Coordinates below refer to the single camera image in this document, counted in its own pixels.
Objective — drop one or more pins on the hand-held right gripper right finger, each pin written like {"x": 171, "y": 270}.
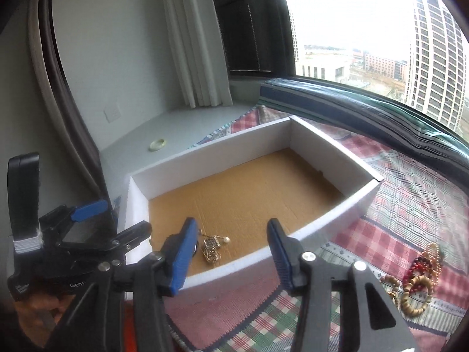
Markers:
{"x": 278, "y": 256}

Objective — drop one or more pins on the white low building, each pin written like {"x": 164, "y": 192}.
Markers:
{"x": 322, "y": 68}

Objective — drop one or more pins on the white cardboard box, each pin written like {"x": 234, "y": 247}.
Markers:
{"x": 238, "y": 198}

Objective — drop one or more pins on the white curtain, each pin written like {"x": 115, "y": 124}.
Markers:
{"x": 190, "y": 44}

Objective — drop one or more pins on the dark striped folded bedding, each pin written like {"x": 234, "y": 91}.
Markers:
{"x": 348, "y": 99}

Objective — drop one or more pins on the pale green bangle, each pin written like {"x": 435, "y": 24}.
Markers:
{"x": 151, "y": 146}

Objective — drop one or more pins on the tall apartment building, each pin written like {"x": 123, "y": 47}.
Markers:
{"x": 432, "y": 62}

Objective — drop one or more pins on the plaid blanket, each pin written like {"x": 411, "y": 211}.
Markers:
{"x": 403, "y": 198}

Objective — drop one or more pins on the white wall socket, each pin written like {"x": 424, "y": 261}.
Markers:
{"x": 113, "y": 113}

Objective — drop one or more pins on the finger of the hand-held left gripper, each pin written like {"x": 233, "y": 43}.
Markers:
{"x": 89, "y": 209}
{"x": 135, "y": 236}

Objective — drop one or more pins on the tall grey tower block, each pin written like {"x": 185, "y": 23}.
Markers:
{"x": 294, "y": 36}

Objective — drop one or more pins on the brown low building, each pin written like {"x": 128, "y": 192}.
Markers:
{"x": 383, "y": 65}

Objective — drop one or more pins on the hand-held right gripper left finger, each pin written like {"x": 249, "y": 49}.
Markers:
{"x": 183, "y": 256}

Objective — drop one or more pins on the dark window blind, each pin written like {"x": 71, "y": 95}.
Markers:
{"x": 249, "y": 25}

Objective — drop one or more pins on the person's left hand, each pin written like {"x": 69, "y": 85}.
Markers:
{"x": 36, "y": 310}

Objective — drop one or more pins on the gold pearl earrings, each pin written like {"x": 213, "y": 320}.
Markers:
{"x": 211, "y": 244}

